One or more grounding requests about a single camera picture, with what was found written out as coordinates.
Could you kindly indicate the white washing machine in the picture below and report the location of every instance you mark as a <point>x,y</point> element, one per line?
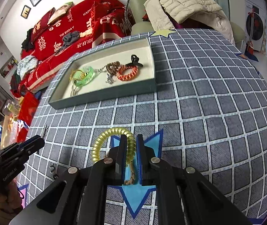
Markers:
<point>256,28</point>

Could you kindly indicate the printed portrait cushion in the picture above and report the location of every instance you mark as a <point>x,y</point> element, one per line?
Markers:
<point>62,10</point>

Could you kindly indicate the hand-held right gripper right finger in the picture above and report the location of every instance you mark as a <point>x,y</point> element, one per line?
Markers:
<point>138,164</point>

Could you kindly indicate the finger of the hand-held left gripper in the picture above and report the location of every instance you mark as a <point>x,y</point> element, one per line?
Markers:
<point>29,142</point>
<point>35,147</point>

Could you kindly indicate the white grey cloth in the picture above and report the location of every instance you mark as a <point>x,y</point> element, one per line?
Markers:
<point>26,64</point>

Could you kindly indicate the red gift bag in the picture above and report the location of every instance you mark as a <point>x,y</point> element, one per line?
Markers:
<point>29,107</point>

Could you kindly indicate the pale green armchair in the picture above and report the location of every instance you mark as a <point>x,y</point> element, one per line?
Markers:
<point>138,0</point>

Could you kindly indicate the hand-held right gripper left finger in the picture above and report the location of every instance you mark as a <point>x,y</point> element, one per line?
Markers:
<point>124,164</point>

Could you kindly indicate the white puffer jacket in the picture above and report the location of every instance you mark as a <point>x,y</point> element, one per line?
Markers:
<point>182,2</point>

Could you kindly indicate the person's left forearm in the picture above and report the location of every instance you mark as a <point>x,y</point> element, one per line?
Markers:
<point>4,204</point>

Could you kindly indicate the small metal hook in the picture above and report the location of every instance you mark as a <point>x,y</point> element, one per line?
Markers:
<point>53,168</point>

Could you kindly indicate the grey checked tablecloth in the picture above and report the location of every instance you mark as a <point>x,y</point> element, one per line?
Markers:
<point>194,98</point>

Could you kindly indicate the grey garment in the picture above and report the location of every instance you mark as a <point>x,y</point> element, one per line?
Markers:
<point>70,37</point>

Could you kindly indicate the dark red pillow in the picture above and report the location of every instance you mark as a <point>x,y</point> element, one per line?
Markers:
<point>39,28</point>

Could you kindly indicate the red satin pillow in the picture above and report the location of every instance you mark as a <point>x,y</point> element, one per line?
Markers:
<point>98,14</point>

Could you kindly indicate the beige lined jewelry tray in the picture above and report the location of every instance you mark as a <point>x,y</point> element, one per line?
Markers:
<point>133,51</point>

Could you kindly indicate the small picture frame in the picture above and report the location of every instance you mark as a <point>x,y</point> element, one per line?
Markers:
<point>26,11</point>

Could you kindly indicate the red magenta cloth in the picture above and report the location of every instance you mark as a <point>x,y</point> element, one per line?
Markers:
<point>145,17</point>

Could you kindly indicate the black hair claw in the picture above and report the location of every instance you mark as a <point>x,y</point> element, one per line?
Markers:
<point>133,62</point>

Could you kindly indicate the dark garment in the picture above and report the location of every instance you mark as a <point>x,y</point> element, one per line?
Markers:
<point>26,43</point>

